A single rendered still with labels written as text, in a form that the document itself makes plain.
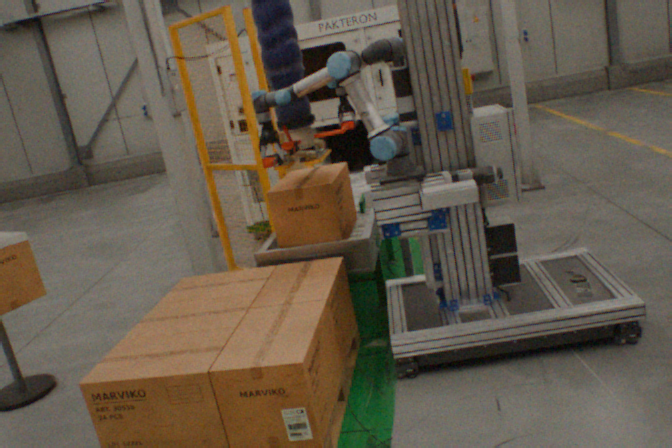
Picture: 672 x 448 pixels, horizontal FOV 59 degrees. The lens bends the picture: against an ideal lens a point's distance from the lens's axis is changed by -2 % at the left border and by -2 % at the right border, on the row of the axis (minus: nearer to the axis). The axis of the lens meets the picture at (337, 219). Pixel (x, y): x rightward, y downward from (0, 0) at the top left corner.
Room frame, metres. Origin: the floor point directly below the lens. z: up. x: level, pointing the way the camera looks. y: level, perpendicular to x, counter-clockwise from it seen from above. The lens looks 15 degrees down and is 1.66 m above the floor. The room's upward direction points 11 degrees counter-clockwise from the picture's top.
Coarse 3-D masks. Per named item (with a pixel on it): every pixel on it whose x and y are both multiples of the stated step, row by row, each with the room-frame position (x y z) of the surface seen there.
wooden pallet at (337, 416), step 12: (348, 348) 2.97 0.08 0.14; (348, 360) 3.07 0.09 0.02; (348, 372) 2.94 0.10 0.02; (348, 384) 2.80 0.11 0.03; (336, 396) 2.52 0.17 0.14; (336, 408) 2.62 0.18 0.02; (336, 420) 2.51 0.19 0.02; (336, 432) 2.42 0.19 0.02; (324, 444) 2.18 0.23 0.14; (336, 444) 2.35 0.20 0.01
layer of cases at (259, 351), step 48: (192, 288) 3.28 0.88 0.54; (240, 288) 3.13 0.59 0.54; (288, 288) 2.98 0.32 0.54; (336, 288) 2.99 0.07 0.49; (144, 336) 2.72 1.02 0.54; (192, 336) 2.61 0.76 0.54; (240, 336) 2.50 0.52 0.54; (288, 336) 2.41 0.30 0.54; (336, 336) 2.77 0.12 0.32; (96, 384) 2.33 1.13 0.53; (144, 384) 2.29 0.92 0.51; (192, 384) 2.24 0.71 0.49; (240, 384) 2.20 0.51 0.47; (288, 384) 2.17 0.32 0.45; (336, 384) 2.58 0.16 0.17; (96, 432) 2.34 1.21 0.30; (144, 432) 2.30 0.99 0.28; (192, 432) 2.26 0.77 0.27; (240, 432) 2.22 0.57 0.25; (288, 432) 2.18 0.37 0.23
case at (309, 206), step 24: (312, 168) 4.05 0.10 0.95; (336, 168) 3.87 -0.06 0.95; (288, 192) 3.50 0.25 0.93; (312, 192) 3.47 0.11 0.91; (336, 192) 3.52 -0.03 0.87; (288, 216) 3.51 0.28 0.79; (312, 216) 3.48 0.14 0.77; (336, 216) 3.45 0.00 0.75; (288, 240) 3.52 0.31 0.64; (312, 240) 3.49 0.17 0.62; (336, 240) 3.45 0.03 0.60
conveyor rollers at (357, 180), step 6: (354, 174) 5.59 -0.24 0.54; (360, 174) 5.51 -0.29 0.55; (354, 180) 5.32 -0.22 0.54; (360, 180) 5.27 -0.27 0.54; (354, 186) 5.06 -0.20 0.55; (360, 186) 5.04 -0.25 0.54; (354, 192) 4.87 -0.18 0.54; (360, 192) 4.81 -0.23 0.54; (354, 198) 4.68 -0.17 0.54; (360, 198) 4.60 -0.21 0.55; (366, 210) 4.22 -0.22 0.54; (360, 216) 4.08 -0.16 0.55; (366, 216) 4.06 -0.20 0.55; (360, 222) 3.96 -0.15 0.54; (366, 222) 3.94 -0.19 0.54; (354, 228) 3.87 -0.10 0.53; (360, 228) 3.79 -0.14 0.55; (354, 234) 3.70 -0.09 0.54; (360, 234) 3.68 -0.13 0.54
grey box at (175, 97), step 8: (168, 72) 4.28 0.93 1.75; (176, 72) 4.41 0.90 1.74; (168, 80) 4.26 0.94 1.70; (176, 80) 4.37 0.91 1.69; (168, 88) 4.26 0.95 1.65; (176, 88) 4.34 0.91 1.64; (168, 96) 4.26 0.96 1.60; (176, 96) 4.31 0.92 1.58; (168, 104) 4.26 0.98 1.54; (176, 104) 4.28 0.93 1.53; (184, 104) 4.41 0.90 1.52; (176, 112) 4.26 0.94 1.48
